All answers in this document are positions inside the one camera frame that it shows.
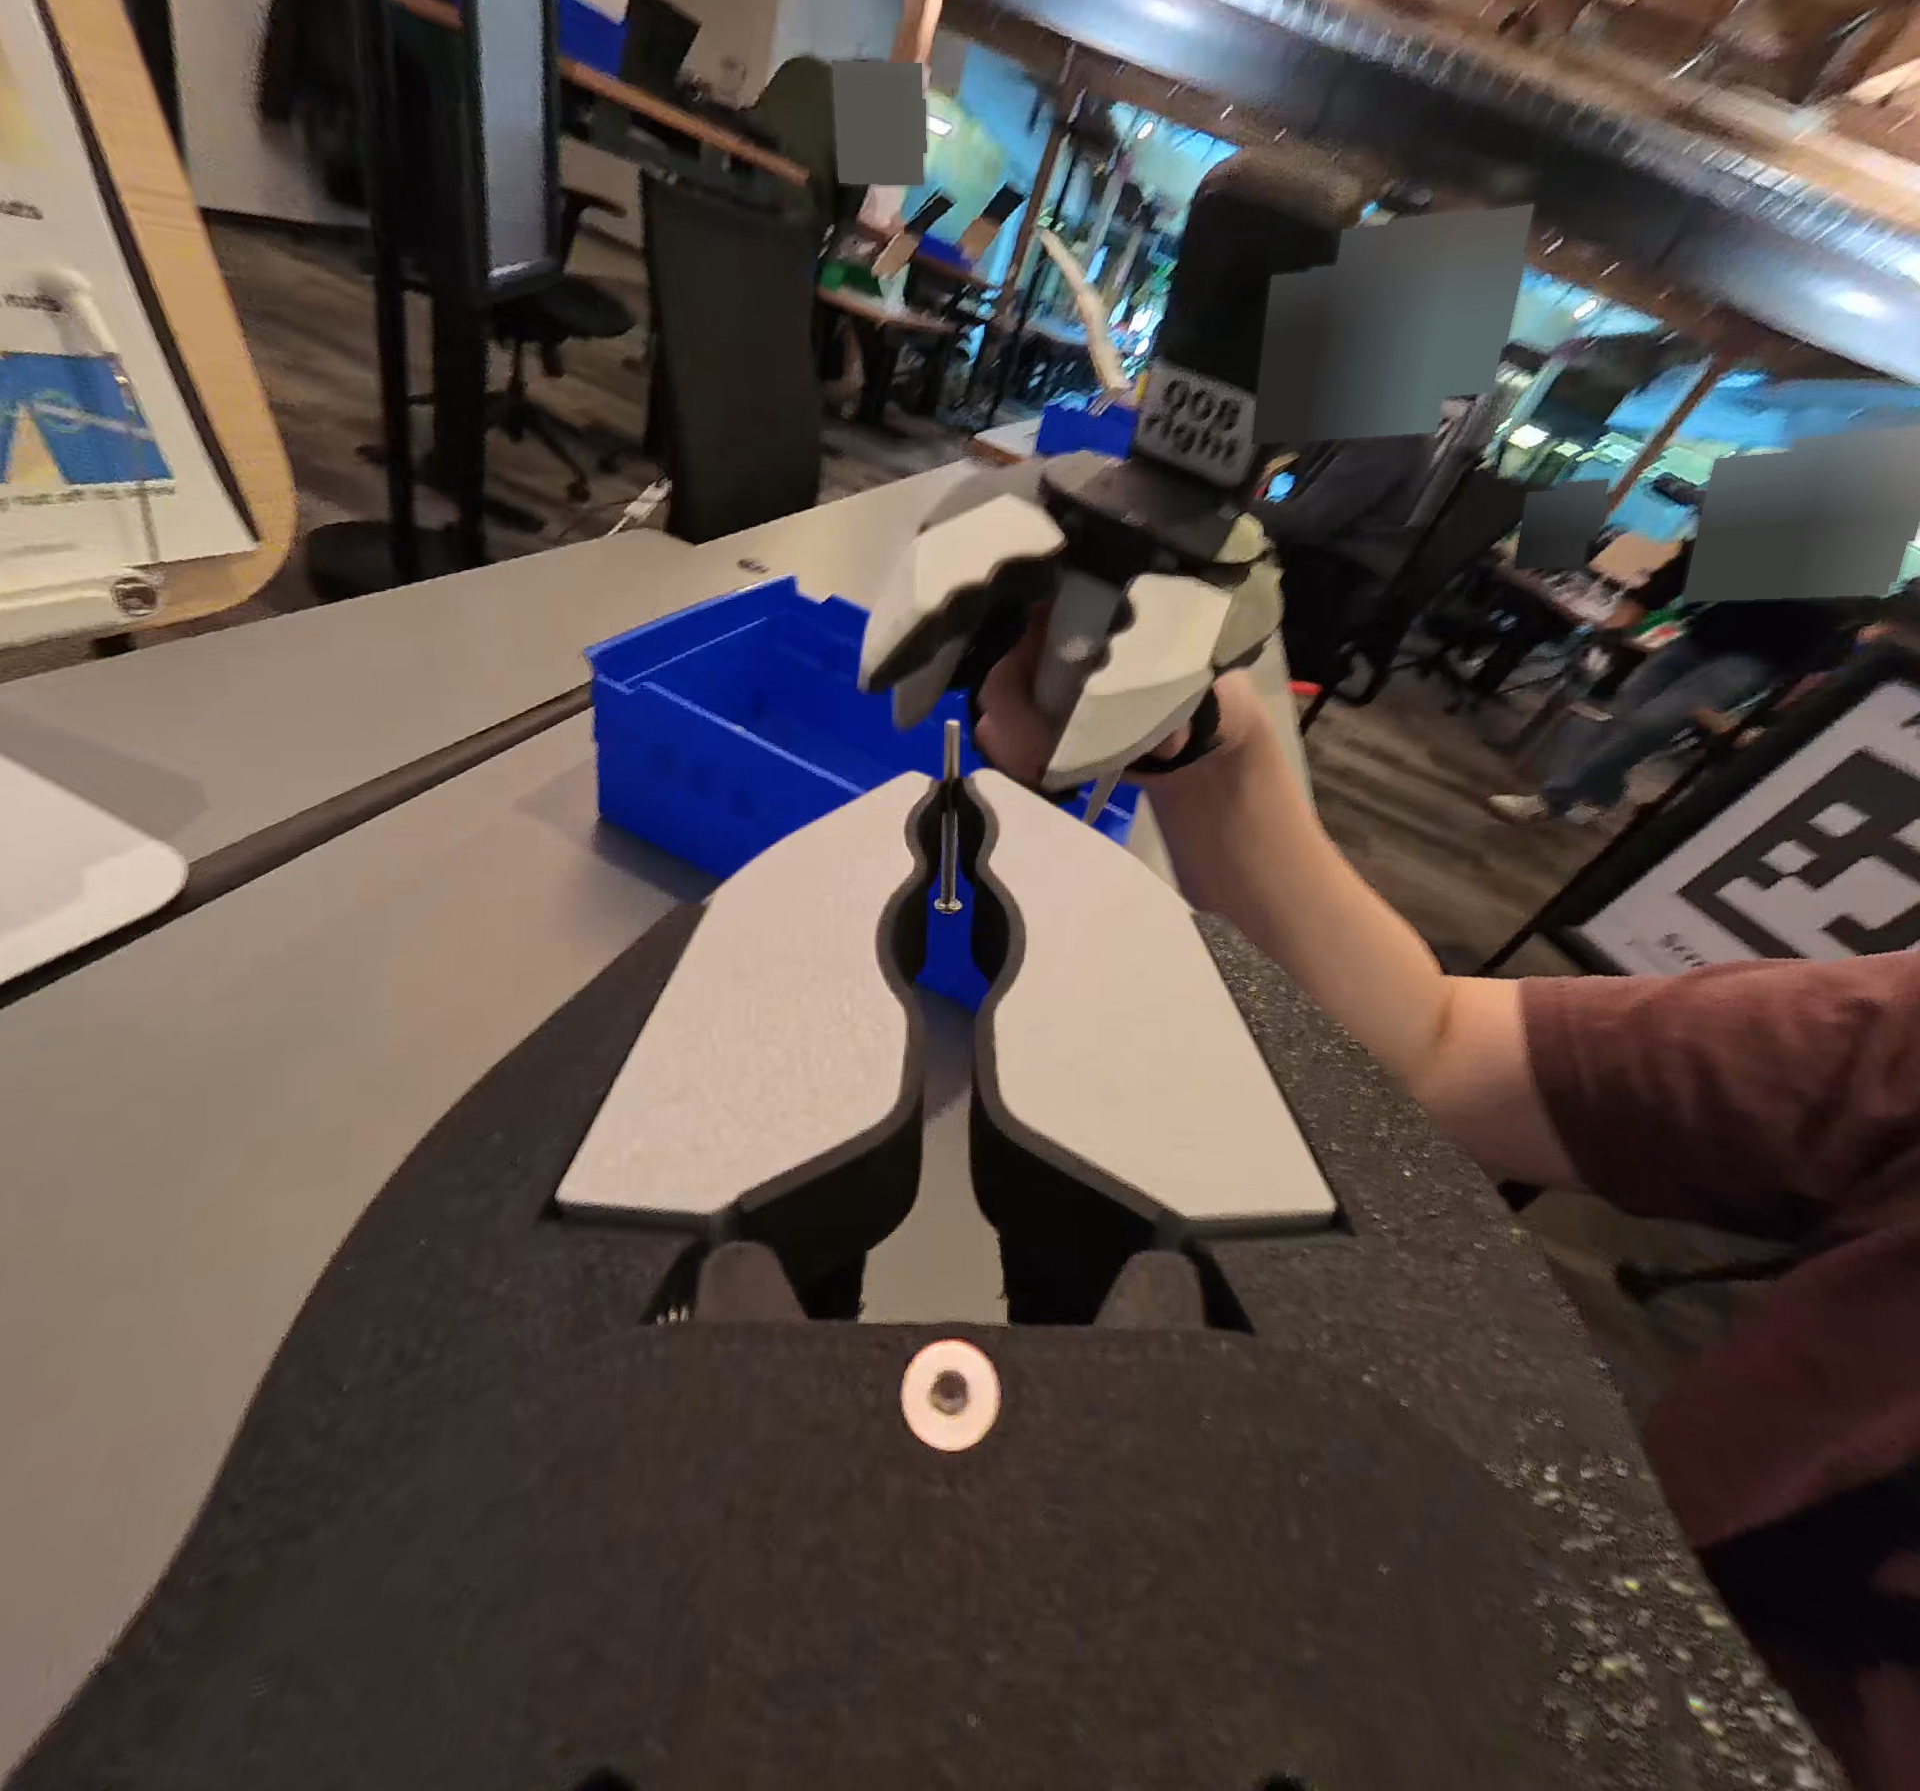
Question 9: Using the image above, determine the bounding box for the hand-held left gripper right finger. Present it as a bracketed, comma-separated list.
[955, 767, 1340, 1291]

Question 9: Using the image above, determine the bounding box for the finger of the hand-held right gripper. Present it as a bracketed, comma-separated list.
[859, 482, 1071, 731]
[1035, 565, 1259, 799]

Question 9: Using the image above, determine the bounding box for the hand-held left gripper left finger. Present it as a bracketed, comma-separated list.
[554, 767, 951, 1291]

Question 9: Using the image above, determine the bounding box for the blue divided parts bin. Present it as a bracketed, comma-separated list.
[583, 573, 1147, 1009]

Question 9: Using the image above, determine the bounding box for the person's right forearm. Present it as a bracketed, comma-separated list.
[1147, 772, 1585, 1196]

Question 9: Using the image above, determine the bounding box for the person's right hand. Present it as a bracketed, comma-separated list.
[971, 639, 1310, 866]

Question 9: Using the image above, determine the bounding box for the tall black chair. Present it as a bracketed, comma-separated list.
[642, 164, 827, 545]

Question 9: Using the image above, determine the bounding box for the black office chair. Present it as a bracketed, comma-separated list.
[484, 189, 642, 506]

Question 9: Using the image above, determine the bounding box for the long wooden desk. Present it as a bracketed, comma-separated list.
[263, 0, 815, 193]

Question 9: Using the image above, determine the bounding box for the marker sign stand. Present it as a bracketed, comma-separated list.
[1479, 642, 1920, 985]

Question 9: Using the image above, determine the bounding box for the upright display panel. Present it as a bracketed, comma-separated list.
[456, 0, 571, 298]

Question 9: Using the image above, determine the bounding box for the black floor stand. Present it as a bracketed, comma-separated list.
[308, 0, 503, 597]

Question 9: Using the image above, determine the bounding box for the white stand base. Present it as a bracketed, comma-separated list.
[0, 753, 191, 985]

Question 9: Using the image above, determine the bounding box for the wooden display board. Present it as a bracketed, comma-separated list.
[0, 0, 300, 645]

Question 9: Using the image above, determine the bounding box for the instruction poster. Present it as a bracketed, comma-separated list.
[0, 0, 260, 609]

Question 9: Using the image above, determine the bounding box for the grey ceiling duct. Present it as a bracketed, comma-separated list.
[959, 0, 1920, 375]

